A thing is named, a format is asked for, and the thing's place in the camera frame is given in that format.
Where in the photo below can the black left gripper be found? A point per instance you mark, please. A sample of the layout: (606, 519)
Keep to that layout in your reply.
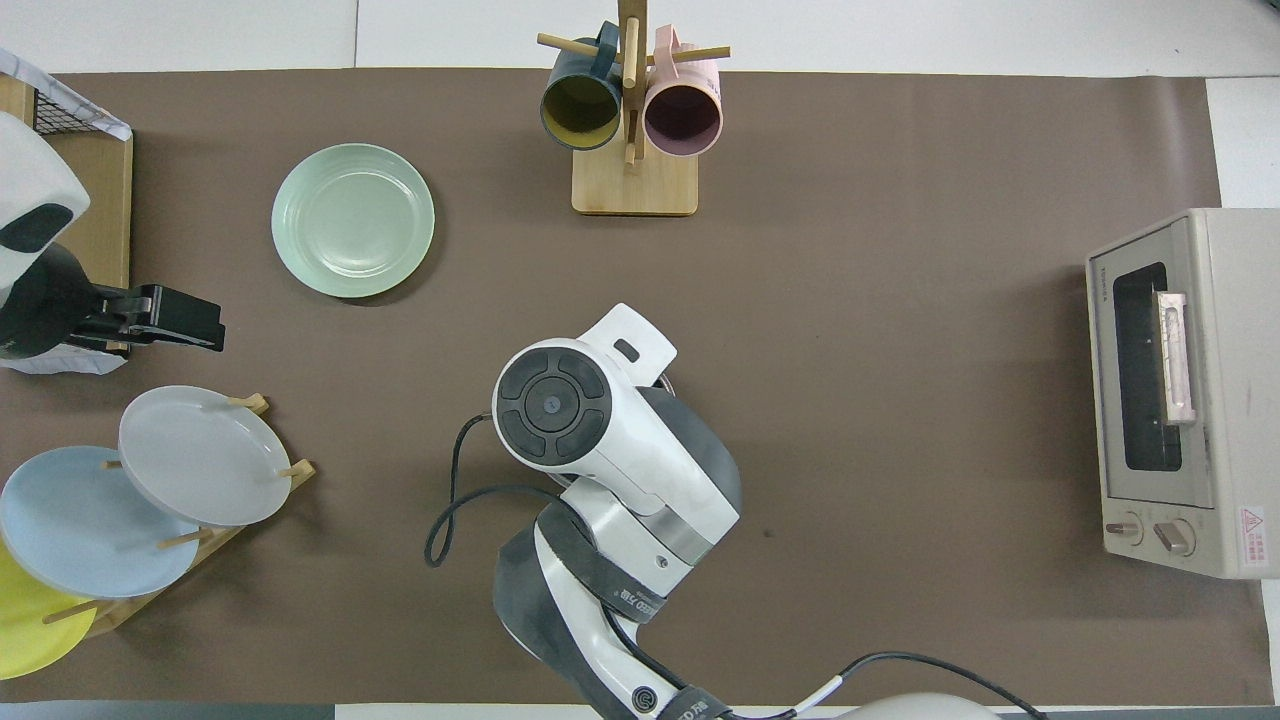
(50, 310)

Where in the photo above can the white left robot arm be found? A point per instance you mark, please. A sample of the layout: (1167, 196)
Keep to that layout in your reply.
(30, 170)

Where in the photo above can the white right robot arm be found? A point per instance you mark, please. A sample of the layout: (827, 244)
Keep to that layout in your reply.
(640, 470)

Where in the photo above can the grey plate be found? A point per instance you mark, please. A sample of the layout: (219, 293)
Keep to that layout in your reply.
(200, 455)

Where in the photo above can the light green plate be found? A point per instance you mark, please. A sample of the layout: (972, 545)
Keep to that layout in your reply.
(350, 220)

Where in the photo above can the light blue plate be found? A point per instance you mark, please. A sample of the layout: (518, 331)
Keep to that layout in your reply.
(80, 530)

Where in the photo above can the wooden plate rack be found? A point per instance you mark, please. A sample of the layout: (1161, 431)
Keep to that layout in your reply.
(110, 615)

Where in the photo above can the yellow plate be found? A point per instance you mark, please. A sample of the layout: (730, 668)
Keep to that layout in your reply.
(30, 640)

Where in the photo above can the white checked cloth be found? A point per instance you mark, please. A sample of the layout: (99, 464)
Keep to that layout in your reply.
(70, 363)
(90, 118)

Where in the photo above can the wooden box with mesh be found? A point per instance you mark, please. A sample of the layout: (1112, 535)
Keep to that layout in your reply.
(100, 200)

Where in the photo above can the dark teal mug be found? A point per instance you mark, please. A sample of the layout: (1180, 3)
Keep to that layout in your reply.
(580, 105)

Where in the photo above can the wooden mug tree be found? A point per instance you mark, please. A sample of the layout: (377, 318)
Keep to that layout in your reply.
(635, 185)

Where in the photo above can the pink ribbed mug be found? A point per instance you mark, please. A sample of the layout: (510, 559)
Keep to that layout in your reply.
(683, 115)

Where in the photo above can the brown table mat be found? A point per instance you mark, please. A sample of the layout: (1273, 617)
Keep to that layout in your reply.
(900, 300)

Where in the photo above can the cream toaster oven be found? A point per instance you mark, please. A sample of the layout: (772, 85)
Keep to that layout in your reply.
(1230, 400)

